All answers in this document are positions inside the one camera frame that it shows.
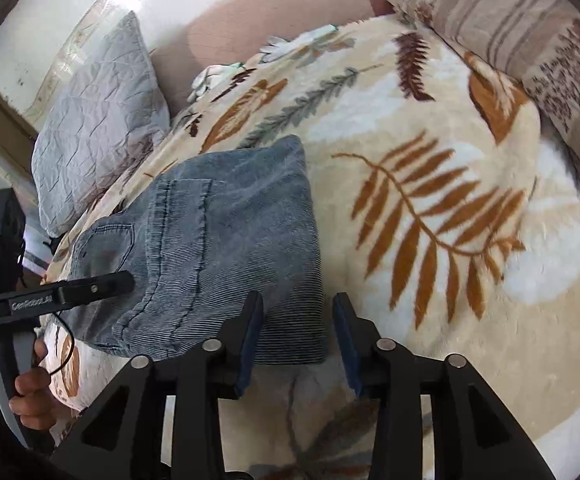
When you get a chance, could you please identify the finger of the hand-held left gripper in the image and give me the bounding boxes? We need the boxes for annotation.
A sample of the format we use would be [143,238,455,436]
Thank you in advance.
[60,270,135,307]

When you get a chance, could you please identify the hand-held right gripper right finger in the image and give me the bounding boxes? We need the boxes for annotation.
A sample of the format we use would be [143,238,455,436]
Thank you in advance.
[332,292,556,480]

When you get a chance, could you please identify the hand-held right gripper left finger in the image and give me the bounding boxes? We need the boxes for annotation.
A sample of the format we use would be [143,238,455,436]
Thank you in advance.
[52,290,265,480]

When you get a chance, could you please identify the grey denim pants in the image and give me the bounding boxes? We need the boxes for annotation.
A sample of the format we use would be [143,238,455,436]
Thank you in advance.
[64,135,331,366]

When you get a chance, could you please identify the person's left hand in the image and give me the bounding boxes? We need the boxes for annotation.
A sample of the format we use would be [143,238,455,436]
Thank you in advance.
[0,340,55,431]

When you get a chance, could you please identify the grey quilted pillow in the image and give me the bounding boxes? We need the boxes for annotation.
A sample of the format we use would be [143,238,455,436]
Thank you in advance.
[30,10,171,238]

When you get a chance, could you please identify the leaf print blanket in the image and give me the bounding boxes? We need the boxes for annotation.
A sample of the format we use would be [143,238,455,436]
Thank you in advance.
[40,12,580,480]

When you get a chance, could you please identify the striped floral pillow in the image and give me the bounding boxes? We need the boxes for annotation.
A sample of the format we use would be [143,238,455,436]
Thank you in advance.
[384,0,580,196]

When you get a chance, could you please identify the black cable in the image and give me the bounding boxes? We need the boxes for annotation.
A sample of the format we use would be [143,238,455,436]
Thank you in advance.
[44,310,75,376]

